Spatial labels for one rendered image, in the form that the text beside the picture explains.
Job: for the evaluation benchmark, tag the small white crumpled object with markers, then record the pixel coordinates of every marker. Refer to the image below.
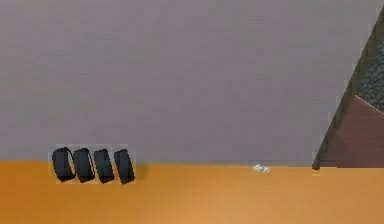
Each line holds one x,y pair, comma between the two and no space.
260,168

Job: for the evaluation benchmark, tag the dark olive door frame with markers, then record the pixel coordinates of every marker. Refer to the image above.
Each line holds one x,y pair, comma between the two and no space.
346,100

